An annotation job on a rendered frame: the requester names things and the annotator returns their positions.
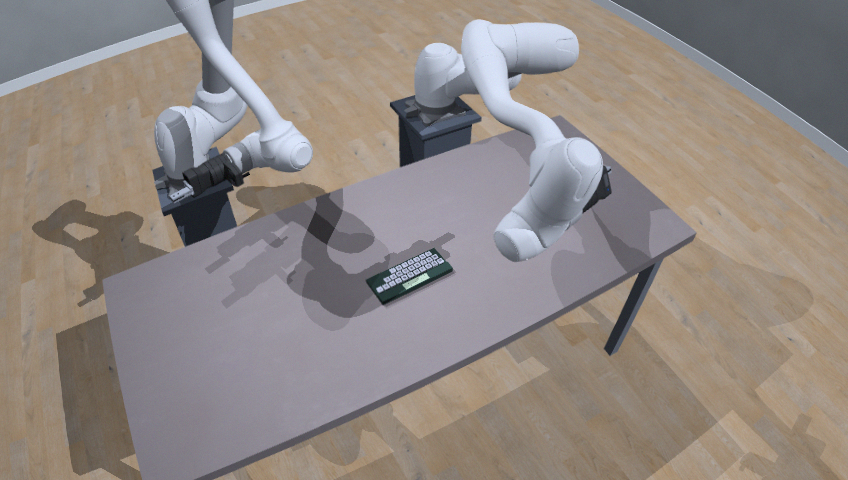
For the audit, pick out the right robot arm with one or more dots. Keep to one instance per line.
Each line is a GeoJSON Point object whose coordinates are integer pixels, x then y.
{"type": "Point", "coordinates": [183, 140]}

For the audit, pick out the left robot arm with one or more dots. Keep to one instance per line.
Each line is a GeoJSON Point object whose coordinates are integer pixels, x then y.
{"type": "Point", "coordinates": [564, 177]}

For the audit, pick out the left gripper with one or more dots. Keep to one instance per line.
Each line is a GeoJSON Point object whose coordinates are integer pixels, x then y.
{"type": "Point", "coordinates": [603, 190]}

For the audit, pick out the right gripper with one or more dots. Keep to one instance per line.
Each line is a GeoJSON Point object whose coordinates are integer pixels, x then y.
{"type": "Point", "coordinates": [216, 170]}

